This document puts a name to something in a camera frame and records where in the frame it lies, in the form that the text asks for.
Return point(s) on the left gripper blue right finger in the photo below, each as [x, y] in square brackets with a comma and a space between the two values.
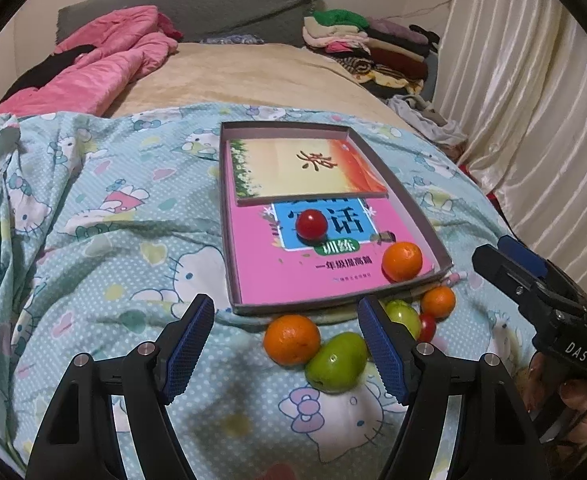
[391, 347]

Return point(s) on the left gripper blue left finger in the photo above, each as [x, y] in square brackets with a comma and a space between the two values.
[179, 346]

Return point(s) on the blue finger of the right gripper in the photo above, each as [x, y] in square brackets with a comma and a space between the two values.
[500, 271]
[522, 255]

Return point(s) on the red cherry tomato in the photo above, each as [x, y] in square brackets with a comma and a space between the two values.
[311, 225]
[428, 327]

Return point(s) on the large green apple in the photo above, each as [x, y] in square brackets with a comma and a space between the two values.
[338, 365]

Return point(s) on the small orange tangerine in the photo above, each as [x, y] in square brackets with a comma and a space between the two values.
[402, 261]

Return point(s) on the large orange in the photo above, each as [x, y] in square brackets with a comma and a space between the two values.
[291, 340]

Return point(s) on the person's right hand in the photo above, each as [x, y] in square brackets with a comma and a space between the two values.
[535, 389]

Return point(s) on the pink workbook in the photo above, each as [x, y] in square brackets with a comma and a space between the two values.
[271, 267]

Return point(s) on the Hello Kitty blue quilt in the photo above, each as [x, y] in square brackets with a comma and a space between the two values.
[109, 227]

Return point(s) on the cream curtain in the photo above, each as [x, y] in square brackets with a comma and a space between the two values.
[513, 74]

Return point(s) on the white crumpled clothes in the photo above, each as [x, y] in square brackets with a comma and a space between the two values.
[422, 116]

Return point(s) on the yellow orange booklet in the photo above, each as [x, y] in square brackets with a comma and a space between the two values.
[267, 170]

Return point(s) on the shallow grey cardboard box tray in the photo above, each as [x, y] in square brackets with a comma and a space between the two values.
[253, 130]

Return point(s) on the stack of folded clothes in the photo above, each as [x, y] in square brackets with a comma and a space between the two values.
[386, 58]

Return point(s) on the beige bed blanket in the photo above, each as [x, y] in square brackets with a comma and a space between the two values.
[273, 75]

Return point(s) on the black garment on bed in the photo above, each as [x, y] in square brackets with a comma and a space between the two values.
[40, 75]

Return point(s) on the pink comforter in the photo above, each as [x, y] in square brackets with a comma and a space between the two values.
[130, 43]

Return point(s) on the grey headboard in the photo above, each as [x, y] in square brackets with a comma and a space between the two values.
[273, 21]

